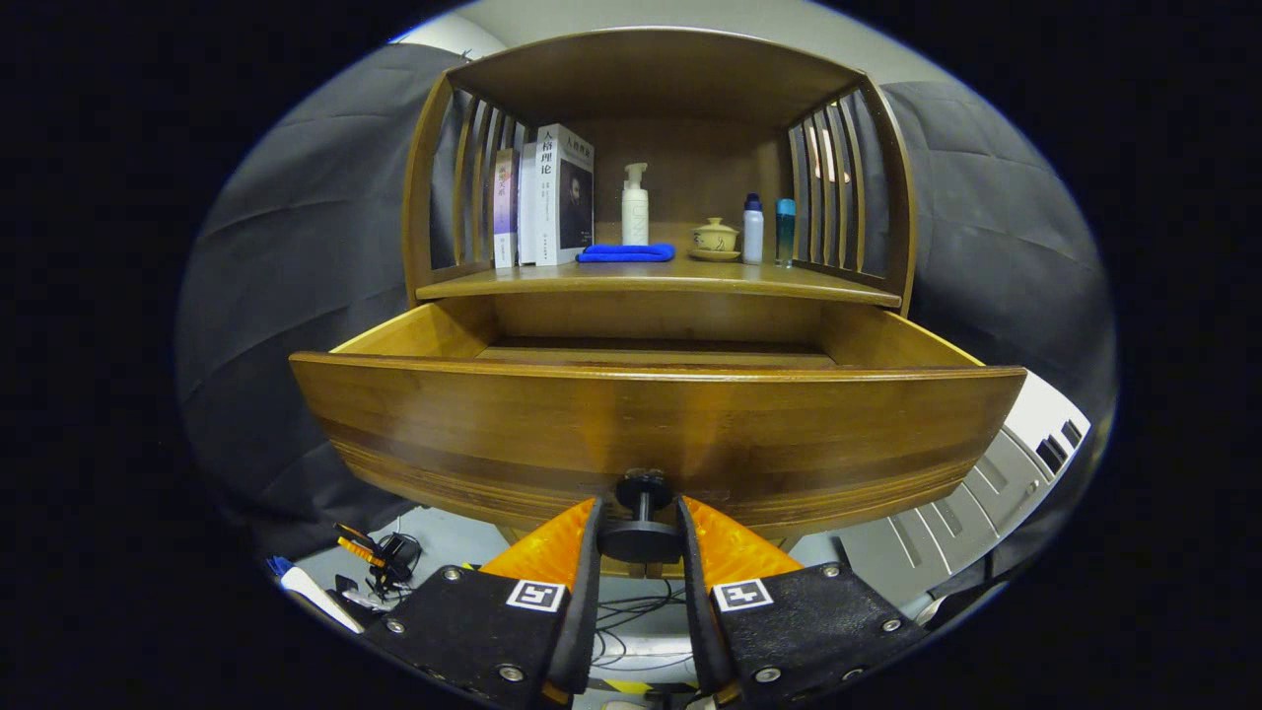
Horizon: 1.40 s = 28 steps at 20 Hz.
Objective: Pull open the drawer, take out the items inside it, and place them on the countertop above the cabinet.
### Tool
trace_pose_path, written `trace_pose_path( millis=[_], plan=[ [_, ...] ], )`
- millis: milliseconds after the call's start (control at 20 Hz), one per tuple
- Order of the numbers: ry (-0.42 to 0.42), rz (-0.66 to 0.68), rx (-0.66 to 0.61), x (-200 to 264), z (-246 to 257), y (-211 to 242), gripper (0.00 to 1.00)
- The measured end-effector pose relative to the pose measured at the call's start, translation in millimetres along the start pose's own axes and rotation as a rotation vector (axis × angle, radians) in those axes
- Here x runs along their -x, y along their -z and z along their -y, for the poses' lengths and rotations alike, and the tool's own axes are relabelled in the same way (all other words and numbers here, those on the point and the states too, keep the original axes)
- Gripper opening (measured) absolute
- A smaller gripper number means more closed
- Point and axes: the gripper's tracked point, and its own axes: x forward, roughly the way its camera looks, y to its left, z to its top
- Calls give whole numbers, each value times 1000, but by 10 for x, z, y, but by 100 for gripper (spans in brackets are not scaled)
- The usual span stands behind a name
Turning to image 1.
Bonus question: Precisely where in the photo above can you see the orange black tool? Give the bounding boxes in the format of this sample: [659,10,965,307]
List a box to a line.
[333,523,423,598]

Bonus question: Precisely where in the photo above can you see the wooden cabinet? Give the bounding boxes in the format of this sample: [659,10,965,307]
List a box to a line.
[399,28,918,583]

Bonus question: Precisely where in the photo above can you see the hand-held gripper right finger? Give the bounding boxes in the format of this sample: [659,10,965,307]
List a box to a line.
[675,495,928,709]

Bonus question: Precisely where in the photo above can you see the black floor cables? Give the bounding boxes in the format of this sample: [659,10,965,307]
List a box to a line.
[592,577,691,672]

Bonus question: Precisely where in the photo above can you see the beige lidded tea bowl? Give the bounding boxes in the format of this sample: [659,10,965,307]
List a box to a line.
[690,217,740,253]

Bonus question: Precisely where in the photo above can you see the thin white book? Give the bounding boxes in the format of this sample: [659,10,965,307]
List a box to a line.
[517,141,539,265]

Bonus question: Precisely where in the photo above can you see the white pump bottle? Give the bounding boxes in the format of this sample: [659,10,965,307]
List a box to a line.
[621,163,650,247]

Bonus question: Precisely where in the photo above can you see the white grey appliance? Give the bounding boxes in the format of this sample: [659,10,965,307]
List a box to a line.
[828,370,1093,622]

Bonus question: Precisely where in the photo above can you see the wooden countertop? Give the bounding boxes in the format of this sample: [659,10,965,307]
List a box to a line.
[416,247,903,307]

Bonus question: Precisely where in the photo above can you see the black backdrop cloth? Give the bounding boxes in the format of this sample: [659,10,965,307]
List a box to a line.
[873,79,1120,474]
[175,44,469,558]

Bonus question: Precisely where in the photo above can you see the white book with portrait cover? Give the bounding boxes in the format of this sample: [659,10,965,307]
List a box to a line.
[534,123,596,267]

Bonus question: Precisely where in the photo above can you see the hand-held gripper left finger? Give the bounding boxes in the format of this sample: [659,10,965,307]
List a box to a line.
[360,496,604,706]

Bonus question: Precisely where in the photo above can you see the blue folded cloth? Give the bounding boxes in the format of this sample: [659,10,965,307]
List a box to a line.
[577,243,676,264]

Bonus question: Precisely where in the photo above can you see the purple book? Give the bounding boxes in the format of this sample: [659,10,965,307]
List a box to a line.
[491,148,519,269]

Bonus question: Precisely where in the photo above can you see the wooden drawer with black knob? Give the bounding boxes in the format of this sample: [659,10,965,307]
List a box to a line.
[289,296,1028,565]

